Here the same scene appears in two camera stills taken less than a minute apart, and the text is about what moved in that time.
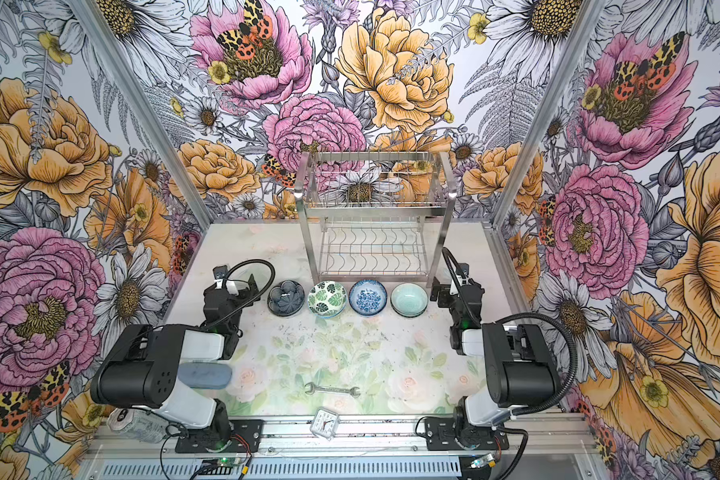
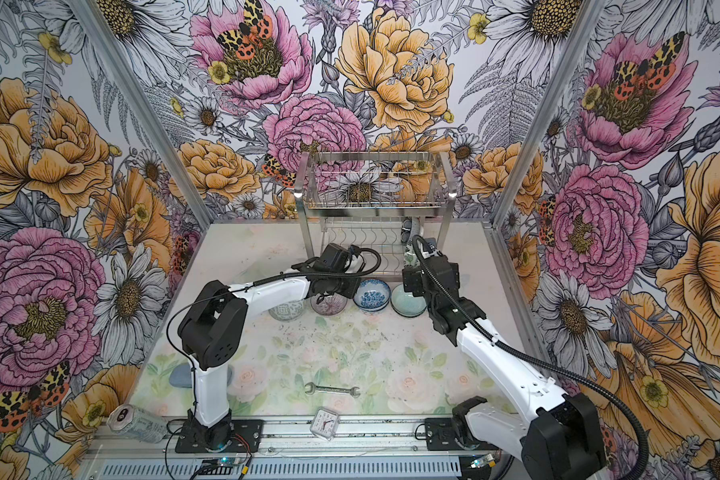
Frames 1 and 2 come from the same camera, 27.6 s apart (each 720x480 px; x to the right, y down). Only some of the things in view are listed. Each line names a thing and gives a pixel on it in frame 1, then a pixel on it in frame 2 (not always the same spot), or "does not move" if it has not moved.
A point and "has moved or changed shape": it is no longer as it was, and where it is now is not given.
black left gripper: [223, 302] to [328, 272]
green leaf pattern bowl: [326, 299] to [410, 258]
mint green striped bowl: [409, 300] does not move
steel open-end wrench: [315, 388] does not move
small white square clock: [324, 423] does not move
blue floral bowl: [367, 297] does not move
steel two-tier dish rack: [378, 214] does not move
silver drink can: [139, 424] does not move
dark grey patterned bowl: [286, 298] has moved or changed shape
